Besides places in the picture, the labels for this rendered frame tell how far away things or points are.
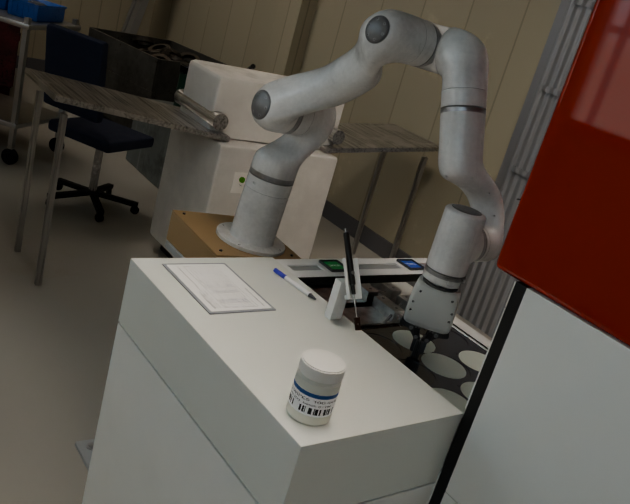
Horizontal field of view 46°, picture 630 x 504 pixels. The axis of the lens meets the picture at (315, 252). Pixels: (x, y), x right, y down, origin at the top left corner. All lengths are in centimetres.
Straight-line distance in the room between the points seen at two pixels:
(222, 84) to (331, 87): 183
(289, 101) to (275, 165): 18
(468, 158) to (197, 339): 62
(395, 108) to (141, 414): 377
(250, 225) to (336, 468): 90
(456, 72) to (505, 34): 299
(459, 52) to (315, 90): 40
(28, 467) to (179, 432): 116
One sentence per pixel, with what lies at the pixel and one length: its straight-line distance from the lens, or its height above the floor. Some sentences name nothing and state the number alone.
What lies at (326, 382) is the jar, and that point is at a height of 104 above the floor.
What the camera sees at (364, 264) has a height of 96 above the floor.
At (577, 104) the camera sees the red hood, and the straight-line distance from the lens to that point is 119.
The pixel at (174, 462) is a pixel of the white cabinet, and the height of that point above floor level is 71.
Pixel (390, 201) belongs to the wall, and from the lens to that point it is 497.
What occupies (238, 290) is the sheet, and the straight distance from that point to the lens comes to 150.
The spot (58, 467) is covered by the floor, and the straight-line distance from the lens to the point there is 252.
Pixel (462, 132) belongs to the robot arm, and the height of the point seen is 138.
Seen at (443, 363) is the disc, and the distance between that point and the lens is 163.
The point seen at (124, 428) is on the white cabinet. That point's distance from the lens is 161.
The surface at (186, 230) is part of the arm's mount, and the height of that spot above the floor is 89.
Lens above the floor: 157
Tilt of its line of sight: 19 degrees down
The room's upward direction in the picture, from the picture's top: 16 degrees clockwise
